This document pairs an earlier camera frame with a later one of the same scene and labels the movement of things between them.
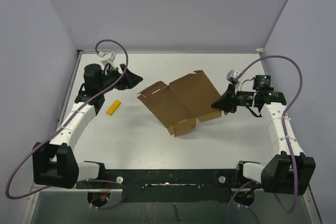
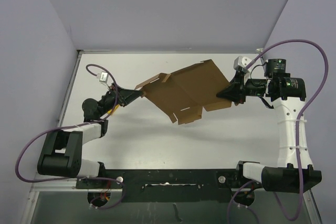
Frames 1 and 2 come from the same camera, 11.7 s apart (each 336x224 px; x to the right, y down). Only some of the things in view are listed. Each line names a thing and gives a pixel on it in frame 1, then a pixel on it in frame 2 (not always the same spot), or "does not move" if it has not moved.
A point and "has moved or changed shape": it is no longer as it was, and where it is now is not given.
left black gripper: x=128 y=83 -> x=124 y=97
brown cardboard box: x=179 y=104 has moved or changed shape
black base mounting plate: x=169 y=185 does not move
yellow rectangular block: x=113 y=108 does not move
